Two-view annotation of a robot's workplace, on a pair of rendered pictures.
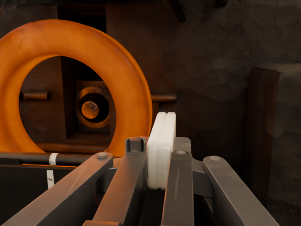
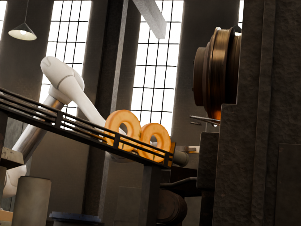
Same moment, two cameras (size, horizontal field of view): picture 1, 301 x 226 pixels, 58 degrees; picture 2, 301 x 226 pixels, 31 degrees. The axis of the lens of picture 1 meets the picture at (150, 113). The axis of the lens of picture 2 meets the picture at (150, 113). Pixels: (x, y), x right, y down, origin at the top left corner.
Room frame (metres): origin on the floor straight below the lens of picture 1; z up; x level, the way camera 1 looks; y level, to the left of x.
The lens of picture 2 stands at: (0.29, -2.45, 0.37)
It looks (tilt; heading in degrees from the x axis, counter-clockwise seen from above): 12 degrees up; 98
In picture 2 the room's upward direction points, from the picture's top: 6 degrees clockwise
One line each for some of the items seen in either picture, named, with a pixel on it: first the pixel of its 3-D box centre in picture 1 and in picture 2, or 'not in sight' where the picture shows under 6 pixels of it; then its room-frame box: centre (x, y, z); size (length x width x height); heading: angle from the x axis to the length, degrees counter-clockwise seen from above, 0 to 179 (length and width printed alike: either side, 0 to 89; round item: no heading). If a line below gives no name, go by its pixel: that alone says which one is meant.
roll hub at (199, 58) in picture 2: not in sight; (202, 76); (0.18, 0.10, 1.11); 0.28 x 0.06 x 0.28; 83
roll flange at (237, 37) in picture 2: not in sight; (240, 78); (0.36, 0.08, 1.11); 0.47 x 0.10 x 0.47; 83
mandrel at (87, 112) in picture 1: (107, 100); not in sight; (0.44, 0.07, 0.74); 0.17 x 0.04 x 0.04; 173
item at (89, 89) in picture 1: (119, 93); not in sight; (0.52, 0.06, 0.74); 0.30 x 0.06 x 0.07; 173
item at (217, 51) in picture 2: not in sight; (222, 77); (0.28, 0.09, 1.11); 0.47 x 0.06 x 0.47; 83
